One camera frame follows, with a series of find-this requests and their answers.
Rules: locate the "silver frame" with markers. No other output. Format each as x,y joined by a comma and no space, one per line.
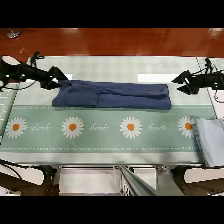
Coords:
140,183

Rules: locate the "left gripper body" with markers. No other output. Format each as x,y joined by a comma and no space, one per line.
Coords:
41,76

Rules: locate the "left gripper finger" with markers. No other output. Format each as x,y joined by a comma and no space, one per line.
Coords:
57,74
50,85

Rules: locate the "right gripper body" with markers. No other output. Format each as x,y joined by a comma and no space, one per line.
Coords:
197,80

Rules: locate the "light blue garment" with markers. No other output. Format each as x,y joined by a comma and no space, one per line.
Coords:
211,140

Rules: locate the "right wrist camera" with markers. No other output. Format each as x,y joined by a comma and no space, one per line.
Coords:
208,64

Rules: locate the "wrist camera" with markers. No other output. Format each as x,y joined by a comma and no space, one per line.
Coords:
36,57
208,64

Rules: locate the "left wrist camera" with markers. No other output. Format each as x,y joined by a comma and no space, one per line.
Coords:
36,57

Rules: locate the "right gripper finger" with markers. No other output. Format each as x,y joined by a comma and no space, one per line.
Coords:
188,89
183,77

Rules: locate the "blue shirt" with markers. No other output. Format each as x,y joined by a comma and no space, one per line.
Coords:
113,96

